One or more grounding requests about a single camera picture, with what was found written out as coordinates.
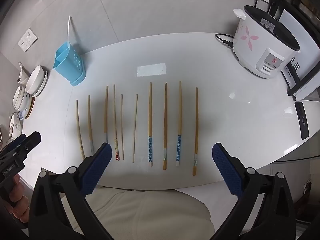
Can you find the white floral rice cooker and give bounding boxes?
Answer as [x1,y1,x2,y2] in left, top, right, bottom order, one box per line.
[232,5,300,80]

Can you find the bamboo chopstick grey end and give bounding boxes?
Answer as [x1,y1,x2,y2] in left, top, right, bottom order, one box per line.
[87,95,95,155]

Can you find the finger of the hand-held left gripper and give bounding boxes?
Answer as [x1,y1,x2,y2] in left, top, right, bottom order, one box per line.
[12,131,42,164]
[2,134,27,155]

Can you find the white wall socket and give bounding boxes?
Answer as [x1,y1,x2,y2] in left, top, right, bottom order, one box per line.
[17,27,39,53]

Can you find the black rice cooker power cord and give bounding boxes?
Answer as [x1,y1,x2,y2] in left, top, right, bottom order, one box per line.
[215,33,235,48]

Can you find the person's beige trousers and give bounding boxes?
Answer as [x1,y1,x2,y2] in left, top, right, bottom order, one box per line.
[60,186,215,240]

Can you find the white bowl dark rim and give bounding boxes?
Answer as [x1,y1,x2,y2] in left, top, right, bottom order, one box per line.
[12,85,32,110]

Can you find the white patterned bowl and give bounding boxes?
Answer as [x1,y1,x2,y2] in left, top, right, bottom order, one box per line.
[9,111,25,140]

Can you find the pale chopstick yellow print end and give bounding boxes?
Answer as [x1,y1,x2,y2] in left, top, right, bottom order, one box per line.
[75,100,86,160]

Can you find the blue plastic utensil holder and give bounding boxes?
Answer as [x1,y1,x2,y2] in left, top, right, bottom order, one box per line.
[52,42,87,87]

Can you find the white tape patch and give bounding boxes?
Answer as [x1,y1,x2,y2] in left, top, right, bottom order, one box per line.
[137,62,167,77]

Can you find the large white bowl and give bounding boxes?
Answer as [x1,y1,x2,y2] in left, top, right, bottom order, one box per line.
[25,65,46,94]

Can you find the white plate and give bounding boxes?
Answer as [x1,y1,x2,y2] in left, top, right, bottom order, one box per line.
[30,70,48,98]

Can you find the black metal rack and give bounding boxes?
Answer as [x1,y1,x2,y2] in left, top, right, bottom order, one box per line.
[274,0,320,28]

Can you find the wooden plate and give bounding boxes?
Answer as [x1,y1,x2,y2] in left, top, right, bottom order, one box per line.
[25,96,35,119]

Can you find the white microwave oven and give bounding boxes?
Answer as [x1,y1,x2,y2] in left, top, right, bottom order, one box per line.
[280,55,320,103]

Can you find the white jug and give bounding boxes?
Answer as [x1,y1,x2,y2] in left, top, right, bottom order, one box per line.
[17,61,30,85]

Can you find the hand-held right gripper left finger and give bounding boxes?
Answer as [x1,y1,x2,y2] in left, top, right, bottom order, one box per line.
[29,142,113,240]

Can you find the person's left hand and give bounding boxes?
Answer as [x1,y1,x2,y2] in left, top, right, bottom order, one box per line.
[9,176,30,222]

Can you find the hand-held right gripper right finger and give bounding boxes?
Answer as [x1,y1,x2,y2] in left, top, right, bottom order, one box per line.
[212,142,297,240]

